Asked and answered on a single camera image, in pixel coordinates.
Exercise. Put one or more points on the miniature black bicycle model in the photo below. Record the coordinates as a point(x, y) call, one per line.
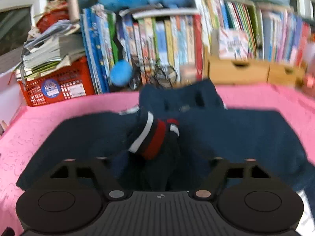
point(162, 75)

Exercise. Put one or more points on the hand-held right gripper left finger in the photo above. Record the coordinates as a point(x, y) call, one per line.
point(104, 170)

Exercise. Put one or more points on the wooden drawer organizer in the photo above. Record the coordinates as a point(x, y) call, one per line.
point(233, 72)

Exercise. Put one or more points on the white and navy jacket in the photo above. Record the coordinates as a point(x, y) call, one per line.
point(233, 132)

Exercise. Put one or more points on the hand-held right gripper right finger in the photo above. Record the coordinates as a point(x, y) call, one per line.
point(216, 170)

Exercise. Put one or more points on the red plastic crate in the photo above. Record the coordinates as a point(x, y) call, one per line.
point(73, 78)

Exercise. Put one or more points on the row of pastel textbooks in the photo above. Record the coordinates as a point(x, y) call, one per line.
point(278, 36)

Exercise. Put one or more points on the row of colourful children's books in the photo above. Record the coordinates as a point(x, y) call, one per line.
point(167, 44)

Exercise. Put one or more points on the beige cardboard tube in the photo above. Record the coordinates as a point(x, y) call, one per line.
point(73, 2)

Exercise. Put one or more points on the stack of magazines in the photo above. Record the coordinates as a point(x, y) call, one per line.
point(54, 51)

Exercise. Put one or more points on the small pink box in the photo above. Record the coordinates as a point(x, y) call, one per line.
point(309, 82)

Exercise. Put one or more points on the pink printed blanket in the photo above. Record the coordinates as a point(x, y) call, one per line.
point(49, 118)

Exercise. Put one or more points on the small pink container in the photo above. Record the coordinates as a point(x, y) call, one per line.
point(190, 72)

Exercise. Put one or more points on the row of tall blue books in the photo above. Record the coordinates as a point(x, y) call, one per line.
point(96, 49)

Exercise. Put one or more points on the white box with colourful print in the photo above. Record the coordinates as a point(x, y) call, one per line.
point(233, 44)

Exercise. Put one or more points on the round blue plush ball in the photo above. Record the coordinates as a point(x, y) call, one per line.
point(120, 73)

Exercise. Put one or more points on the floral cloth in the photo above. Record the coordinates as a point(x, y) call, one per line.
point(56, 5)

